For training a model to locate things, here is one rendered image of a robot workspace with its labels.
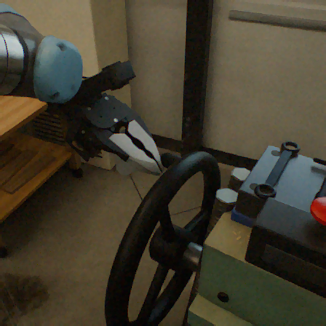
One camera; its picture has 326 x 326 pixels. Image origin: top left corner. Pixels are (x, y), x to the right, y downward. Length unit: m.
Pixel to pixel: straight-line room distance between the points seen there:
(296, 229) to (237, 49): 1.40
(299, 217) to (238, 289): 0.10
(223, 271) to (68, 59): 0.28
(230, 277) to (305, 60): 1.35
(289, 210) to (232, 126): 1.52
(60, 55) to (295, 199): 0.29
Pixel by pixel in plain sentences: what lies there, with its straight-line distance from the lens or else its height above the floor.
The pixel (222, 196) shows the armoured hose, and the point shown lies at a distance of 0.36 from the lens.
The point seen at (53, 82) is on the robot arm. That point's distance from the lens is 0.41.
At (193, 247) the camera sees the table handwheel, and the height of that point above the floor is 0.83.
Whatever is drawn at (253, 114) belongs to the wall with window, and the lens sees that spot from 1.76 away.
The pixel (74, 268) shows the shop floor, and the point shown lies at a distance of 1.52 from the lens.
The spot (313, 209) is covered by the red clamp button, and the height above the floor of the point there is 1.02.
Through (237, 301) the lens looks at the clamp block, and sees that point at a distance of 0.38.
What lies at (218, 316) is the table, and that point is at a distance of 0.40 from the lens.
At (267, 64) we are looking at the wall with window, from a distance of 1.65.
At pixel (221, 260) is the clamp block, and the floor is 0.95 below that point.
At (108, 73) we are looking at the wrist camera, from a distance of 0.47.
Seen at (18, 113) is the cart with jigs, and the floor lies 0.53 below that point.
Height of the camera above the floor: 1.22
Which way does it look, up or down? 39 degrees down
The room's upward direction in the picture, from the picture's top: straight up
